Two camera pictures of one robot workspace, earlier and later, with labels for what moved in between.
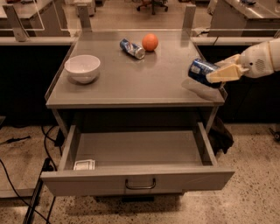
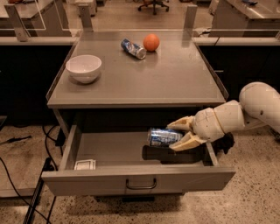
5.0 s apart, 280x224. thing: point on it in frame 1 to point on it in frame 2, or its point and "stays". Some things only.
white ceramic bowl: (82, 68) stays
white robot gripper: (255, 62) to (207, 123)
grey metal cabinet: (150, 90) stays
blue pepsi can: (198, 71) to (161, 136)
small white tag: (86, 164) stays
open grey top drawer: (127, 163) stays
